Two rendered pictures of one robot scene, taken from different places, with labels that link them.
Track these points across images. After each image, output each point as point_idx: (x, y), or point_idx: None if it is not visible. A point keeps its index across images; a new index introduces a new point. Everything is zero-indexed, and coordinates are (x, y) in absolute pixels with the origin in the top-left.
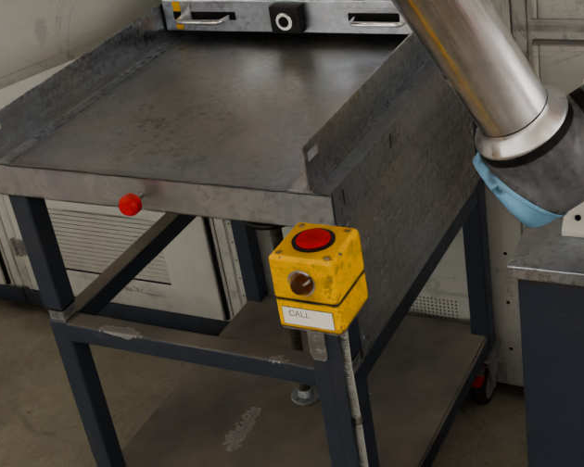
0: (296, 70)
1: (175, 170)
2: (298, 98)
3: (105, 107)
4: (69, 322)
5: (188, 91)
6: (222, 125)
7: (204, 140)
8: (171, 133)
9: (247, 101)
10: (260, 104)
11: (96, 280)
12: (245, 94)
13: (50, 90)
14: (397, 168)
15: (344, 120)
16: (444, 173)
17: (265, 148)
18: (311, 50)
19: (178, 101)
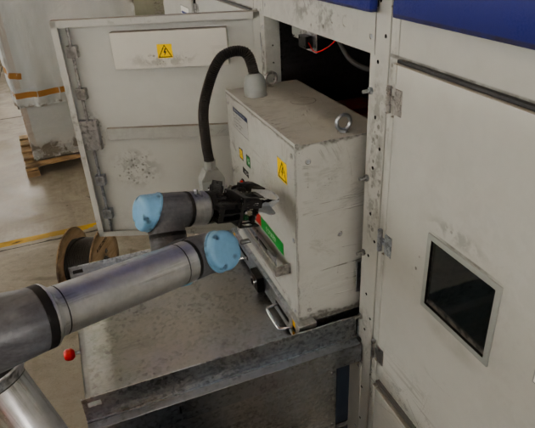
0: (228, 317)
1: (92, 351)
2: (195, 340)
3: None
4: None
5: (180, 295)
6: (149, 334)
7: (129, 339)
8: (130, 322)
9: (181, 323)
10: (180, 331)
11: None
12: (188, 317)
13: (125, 260)
14: (205, 418)
15: (141, 390)
16: (281, 423)
17: (131, 368)
18: (256, 305)
19: (166, 300)
